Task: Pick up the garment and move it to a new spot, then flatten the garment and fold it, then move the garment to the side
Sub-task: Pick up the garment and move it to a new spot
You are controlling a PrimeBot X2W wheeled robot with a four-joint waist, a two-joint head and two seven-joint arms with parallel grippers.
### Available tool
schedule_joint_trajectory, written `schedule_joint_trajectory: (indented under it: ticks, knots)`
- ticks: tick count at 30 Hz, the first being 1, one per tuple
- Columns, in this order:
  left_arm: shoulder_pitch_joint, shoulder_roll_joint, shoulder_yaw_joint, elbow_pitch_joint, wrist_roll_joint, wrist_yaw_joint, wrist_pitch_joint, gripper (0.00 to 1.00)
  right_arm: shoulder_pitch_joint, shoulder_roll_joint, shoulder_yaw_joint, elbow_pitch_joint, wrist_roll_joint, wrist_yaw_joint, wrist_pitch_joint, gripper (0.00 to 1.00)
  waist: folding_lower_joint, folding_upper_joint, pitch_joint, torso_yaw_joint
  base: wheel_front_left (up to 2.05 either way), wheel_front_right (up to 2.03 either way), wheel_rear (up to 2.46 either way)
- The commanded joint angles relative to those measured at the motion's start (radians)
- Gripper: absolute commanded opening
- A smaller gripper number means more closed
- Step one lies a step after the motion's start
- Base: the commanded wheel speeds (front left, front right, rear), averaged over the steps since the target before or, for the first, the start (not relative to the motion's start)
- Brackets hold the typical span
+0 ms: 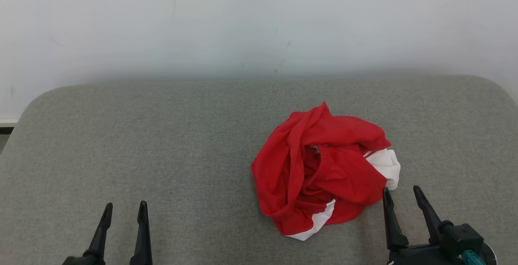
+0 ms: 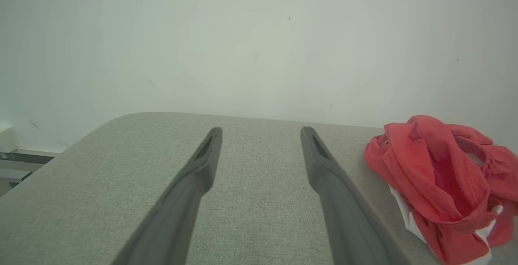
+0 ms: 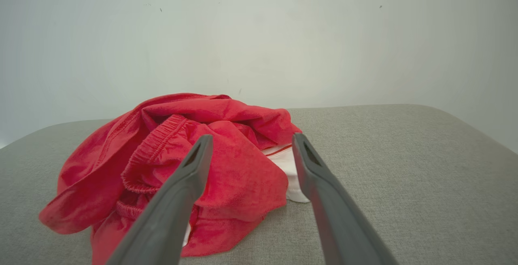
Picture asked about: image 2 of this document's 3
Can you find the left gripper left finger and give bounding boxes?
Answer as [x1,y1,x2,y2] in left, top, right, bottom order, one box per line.
[111,127,223,265]

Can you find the white wall baseboard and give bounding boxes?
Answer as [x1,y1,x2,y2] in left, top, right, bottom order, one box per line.
[16,146,67,157]

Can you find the red basketball jersey white lining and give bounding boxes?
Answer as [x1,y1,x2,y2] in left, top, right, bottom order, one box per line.
[363,114,518,265]

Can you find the small white box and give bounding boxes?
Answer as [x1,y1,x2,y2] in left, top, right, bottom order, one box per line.
[0,127,21,153]

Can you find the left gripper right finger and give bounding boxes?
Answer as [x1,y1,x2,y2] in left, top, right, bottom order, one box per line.
[301,126,410,265]

